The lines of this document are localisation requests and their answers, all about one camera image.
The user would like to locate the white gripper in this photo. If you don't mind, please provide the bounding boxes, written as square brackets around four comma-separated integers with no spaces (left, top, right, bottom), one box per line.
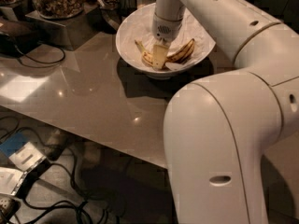
[152,14,182,70]

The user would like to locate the yellow spotted banana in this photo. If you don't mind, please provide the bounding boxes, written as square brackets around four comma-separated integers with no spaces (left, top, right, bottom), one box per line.
[135,39,195,70]

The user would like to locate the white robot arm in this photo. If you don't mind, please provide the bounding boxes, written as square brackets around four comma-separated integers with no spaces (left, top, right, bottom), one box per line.
[154,0,299,224]

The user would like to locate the white ceramic bowl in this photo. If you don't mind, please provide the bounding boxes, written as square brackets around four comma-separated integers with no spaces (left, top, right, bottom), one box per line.
[115,2,217,80]

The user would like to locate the white paper napkin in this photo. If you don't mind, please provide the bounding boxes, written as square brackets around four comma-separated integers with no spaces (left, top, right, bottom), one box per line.
[122,3,208,72]

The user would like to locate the grey metal stand block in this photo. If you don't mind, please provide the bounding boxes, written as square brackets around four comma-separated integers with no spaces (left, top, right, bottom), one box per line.
[26,5,103,50]

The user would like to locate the dark brown device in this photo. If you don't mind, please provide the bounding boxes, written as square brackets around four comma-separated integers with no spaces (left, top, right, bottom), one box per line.
[0,17,40,57]

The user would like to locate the dark nuts container left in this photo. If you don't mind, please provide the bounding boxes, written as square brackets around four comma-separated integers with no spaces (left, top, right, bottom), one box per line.
[0,0,31,21]

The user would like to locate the blue white box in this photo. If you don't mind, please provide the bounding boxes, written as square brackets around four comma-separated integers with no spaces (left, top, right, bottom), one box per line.
[0,133,46,172]

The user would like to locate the white box on floor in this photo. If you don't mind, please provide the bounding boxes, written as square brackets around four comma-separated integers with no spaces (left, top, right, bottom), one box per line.
[0,167,24,196]

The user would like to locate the power strip on floor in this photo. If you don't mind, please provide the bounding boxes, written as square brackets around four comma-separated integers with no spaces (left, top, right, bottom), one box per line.
[0,197,18,224]

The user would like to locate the black wire mesh cup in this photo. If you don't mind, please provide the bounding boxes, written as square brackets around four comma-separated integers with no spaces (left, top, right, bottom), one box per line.
[119,0,137,17]

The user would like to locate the black cable on table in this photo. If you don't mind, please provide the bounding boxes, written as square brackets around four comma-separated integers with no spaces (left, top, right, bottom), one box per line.
[12,42,66,69]

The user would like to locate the black floor cables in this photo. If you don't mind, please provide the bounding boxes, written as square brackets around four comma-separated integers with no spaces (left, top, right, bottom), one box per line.
[0,115,129,224]

